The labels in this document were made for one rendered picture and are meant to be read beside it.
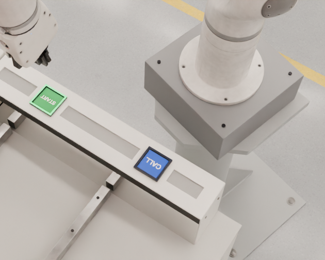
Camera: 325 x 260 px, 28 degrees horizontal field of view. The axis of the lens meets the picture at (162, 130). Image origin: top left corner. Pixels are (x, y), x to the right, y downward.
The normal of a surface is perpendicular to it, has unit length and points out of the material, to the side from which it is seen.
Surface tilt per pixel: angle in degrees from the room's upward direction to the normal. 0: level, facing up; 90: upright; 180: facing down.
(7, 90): 0
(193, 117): 90
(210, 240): 0
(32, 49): 89
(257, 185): 0
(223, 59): 91
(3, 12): 99
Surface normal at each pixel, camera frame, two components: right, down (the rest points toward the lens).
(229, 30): -0.33, 0.83
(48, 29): 0.84, 0.48
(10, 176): 0.04, -0.49
